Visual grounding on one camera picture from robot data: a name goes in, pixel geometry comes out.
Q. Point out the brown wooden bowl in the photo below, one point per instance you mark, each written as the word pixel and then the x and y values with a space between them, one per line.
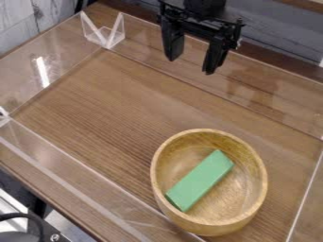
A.
pixel 235 199

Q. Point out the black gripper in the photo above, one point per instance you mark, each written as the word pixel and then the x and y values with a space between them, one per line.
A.
pixel 205 19

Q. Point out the green rectangular block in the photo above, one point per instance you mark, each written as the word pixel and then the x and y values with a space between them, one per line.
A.
pixel 199 181

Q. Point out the clear acrylic corner bracket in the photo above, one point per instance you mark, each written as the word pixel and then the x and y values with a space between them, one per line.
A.
pixel 105 37

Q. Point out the clear acrylic front wall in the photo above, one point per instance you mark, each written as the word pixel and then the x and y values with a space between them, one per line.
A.
pixel 91 200

